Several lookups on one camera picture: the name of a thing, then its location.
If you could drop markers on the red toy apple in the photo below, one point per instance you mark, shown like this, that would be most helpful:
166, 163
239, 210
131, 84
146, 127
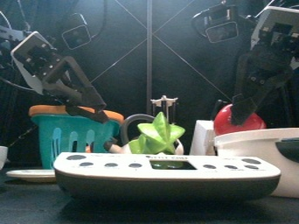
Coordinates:
223, 122

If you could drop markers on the teal basket with orange rim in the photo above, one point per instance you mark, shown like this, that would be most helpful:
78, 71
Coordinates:
66, 134

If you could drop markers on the white box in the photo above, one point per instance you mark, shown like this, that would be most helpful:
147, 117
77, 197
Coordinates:
202, 140

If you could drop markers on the white toy pot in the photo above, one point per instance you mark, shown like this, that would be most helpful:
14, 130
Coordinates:
253, 151

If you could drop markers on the green toy starfruit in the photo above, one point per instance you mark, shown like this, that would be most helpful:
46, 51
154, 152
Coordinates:
159, 135

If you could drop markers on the white metal stand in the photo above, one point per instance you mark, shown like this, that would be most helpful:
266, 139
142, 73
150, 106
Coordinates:
166, 105

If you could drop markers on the white plate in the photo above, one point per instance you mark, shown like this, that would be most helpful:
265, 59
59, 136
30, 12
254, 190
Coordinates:
31, 175

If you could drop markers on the white cup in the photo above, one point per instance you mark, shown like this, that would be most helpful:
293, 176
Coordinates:
2, 156

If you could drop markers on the white grey toy scale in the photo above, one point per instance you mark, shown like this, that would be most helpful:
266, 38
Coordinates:
163, 180

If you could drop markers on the grey vertical frame pole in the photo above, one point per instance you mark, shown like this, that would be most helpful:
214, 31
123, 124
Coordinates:
149, 52

